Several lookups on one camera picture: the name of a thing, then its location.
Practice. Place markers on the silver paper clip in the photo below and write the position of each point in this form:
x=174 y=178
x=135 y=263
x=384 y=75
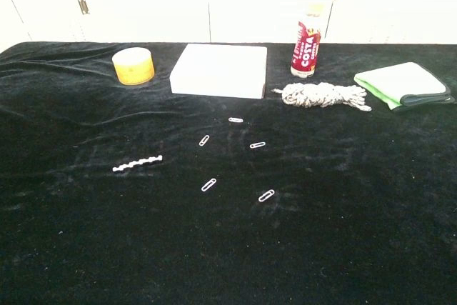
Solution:
x=204 y=140
x=266 y=195
x=257 y=145
x=209 y=184
x=235 y=119

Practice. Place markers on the white thin stick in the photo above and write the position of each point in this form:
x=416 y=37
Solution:
x=137 y=163

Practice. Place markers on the white flat cardboard box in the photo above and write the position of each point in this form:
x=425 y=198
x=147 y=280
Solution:
x=218 y=69

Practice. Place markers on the red Costa coffee bottle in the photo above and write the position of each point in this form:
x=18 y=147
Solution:
x=305 y=58

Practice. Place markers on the yellow tape roll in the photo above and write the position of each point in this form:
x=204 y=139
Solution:
x=134 y=69

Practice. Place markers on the black velvet tablecloth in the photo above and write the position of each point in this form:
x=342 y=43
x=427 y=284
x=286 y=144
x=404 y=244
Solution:
x=321 y=212

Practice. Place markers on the folded green microfiber cloth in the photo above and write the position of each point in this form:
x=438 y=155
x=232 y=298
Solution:
x=400 y=80

